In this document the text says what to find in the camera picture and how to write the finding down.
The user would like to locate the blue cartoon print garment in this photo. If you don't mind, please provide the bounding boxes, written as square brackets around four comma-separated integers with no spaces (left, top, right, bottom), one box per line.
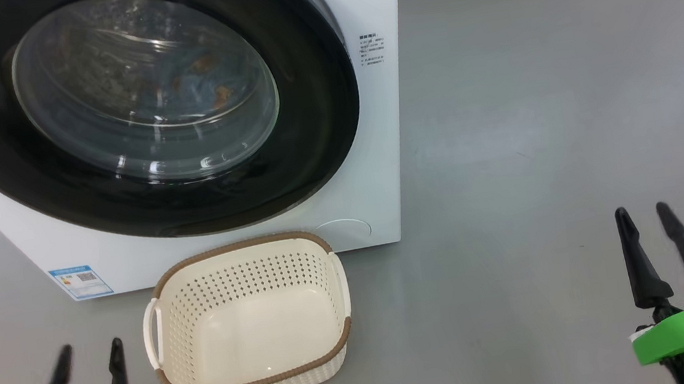
[159,47,244,120]

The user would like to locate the blue energy label sticker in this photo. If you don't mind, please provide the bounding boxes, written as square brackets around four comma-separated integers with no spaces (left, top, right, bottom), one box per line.
[48,262,115,304]

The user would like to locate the round white filter cover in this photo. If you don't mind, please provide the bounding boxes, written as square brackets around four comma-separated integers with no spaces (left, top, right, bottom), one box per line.
[312,215,374,253]

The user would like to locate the white front-load washing machine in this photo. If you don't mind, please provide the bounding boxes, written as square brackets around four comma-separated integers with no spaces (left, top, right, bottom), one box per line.
[0,0,436,311]

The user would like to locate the cream perforated laundry basket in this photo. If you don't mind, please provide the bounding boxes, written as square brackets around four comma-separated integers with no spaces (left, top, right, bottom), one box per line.
[133,225,361,384]

